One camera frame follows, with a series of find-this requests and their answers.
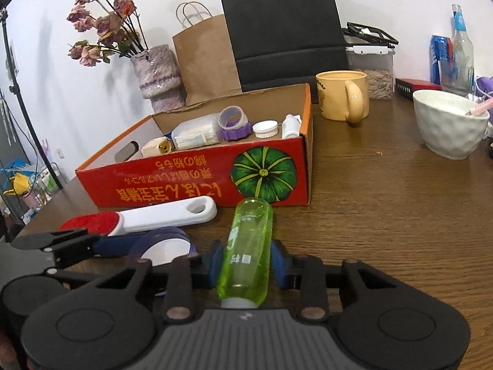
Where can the purple knitted vase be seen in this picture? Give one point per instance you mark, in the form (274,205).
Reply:
(160,77)

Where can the yellow figurine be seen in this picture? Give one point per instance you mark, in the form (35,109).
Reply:
(19,187)

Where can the red and white lint brush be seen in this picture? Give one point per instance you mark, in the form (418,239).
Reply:
(142,216)

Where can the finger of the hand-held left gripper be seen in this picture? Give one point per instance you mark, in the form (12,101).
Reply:
(50,239)
(111,245)

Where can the clear glass bottle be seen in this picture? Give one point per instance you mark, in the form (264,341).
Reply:
(460,54)

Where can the white ceramic bowl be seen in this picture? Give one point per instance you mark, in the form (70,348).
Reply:
(450,123)

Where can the dried pink flowers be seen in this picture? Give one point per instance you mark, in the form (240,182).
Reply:
(100,23)

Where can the green translucent bottle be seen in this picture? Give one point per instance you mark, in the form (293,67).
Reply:
(246,250)

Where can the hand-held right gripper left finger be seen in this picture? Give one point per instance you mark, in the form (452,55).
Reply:
(215,266)

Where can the red and black box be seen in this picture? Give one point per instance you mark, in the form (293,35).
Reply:
(418,86)

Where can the purple plastic item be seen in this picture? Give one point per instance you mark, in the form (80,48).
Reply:
(485,86)

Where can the black paper bag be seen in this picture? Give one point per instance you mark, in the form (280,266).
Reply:
(285,31)

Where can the brown paper bag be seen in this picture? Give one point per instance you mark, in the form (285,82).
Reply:
(206,57)

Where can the translucent plastic container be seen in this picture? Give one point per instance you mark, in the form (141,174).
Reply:
(194,133)

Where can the small white bottle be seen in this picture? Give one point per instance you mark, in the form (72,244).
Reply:
(290,125)

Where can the beige cube with gold trim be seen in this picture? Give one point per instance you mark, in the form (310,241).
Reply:
(156,148)

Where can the yellow mug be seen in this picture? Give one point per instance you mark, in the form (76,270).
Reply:
(341,94)

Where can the black tripod stand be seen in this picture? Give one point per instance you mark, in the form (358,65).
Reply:
(15,77)

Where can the purple lid with clear dome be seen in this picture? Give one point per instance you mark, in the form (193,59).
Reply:
(235,123)

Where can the blue drink can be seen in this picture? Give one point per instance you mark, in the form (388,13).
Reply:
(441,57)

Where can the pink spoon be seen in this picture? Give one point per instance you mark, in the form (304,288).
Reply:
(479,110)

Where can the shelf with small items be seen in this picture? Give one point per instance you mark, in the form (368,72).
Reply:
(42,185)

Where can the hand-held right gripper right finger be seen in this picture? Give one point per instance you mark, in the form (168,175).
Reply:
(279,266)

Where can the clear storage container black lid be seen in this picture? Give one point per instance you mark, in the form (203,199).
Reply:
(369,69)

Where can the blue tape roll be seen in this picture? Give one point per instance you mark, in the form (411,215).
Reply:
(161,243)

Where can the red cardboard box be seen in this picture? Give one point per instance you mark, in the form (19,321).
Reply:
(200,173)

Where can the white round cap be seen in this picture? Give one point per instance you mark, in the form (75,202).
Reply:
(265,128)

